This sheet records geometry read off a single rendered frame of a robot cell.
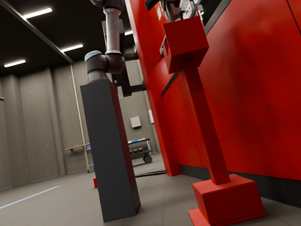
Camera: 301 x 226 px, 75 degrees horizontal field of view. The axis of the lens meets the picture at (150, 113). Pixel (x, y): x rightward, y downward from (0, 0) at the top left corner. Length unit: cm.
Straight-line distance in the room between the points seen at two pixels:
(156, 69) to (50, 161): 1185
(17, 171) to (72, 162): 308
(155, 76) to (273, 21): 157
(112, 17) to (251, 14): 88
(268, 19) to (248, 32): 9
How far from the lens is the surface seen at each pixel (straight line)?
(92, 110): 118
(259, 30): 85
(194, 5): 158
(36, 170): 1404
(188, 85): 87
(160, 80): 220
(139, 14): 259
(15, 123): 1434
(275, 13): 81
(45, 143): 1372
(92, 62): 131
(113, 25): 143
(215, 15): 108
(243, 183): 83
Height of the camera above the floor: 32
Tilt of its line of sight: 10 degrees up
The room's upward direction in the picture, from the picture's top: 13 degrees counter-clockwise
